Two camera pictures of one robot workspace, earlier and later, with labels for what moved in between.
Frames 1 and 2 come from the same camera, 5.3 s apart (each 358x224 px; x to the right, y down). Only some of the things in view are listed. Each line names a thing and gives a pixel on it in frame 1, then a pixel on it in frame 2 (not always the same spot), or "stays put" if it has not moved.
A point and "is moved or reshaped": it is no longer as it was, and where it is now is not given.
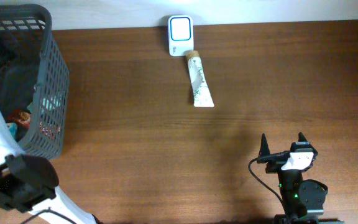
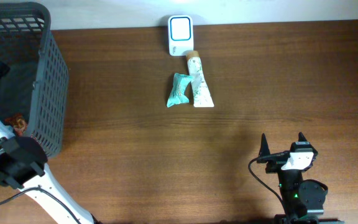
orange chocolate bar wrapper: [21, 117] is moved or reshaped
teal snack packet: [50, 103] to [178, 96]
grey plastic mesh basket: [27, 74] stays put
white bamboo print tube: [202, 95] stays put
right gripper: [273, 165] stays put
